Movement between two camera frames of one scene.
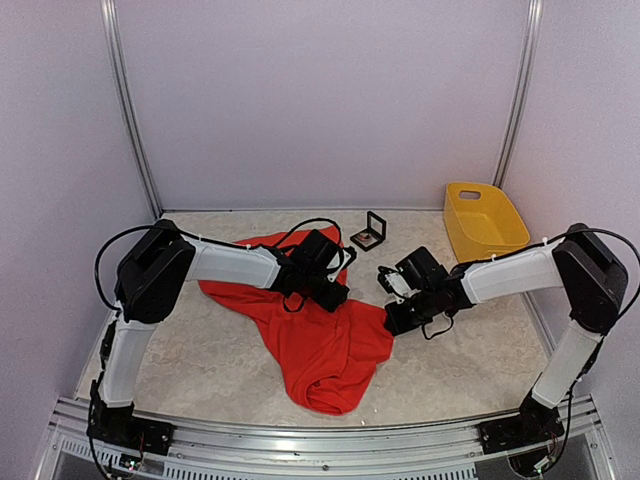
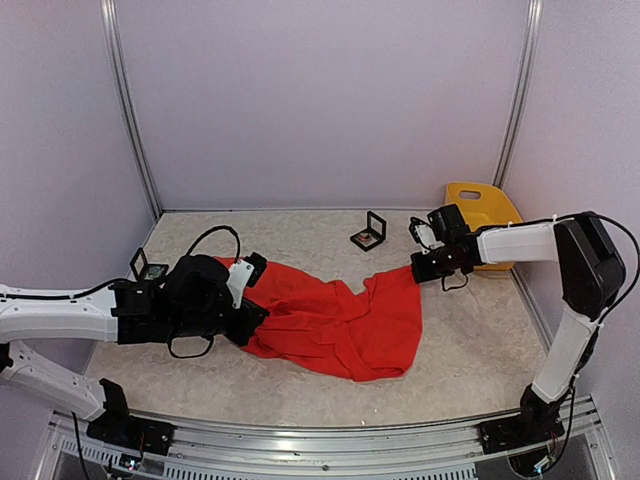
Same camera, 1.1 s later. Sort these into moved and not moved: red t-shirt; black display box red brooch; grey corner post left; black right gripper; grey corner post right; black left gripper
Moved: red t-shirt; black left gripper; black right gripper
Not moved: grey corner post right; black display box red brooch; grey corner post left
